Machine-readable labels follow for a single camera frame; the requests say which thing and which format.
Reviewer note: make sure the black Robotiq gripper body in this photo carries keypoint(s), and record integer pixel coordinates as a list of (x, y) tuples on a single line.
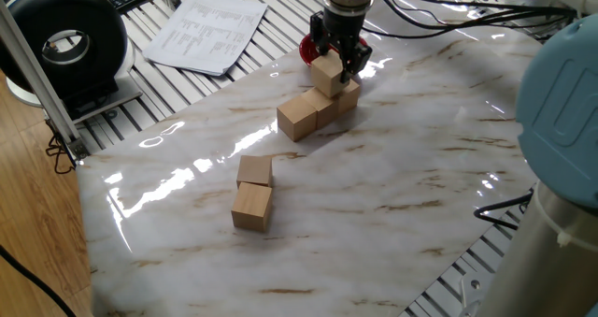
[(343, 27)]

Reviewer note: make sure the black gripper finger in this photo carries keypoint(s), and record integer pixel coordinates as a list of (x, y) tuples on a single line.
[(355, 60), (318, 34)]

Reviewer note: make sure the light wooden cube block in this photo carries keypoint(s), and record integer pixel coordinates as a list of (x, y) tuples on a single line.
[(324, 109), (252, 207), (254, 171), (349, 97), (296, 119), (327, 74)]

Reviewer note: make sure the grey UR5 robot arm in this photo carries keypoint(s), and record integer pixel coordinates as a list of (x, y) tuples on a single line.
[(560, 167)]

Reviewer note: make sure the white printed paper stack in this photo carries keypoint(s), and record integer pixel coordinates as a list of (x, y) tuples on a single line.
[(205, 32)]

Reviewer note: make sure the red glossy bowl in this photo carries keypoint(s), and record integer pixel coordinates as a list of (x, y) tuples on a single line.
[(306, 50)]

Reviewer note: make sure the white marble pattern board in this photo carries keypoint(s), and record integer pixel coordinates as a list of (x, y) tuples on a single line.
[(374, 214)]

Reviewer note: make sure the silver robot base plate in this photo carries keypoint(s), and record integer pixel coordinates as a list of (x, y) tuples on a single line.
[(472, 291)]

